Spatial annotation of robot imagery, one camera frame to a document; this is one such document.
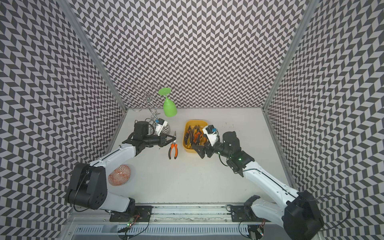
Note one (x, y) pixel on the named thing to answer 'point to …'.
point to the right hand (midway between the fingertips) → (199, 143)
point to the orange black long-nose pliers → (197, 135)
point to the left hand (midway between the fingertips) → (174, 139)
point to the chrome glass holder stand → (140, 95)
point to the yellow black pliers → (188, 137)
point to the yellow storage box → (201, 123)
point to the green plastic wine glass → (169, 107)
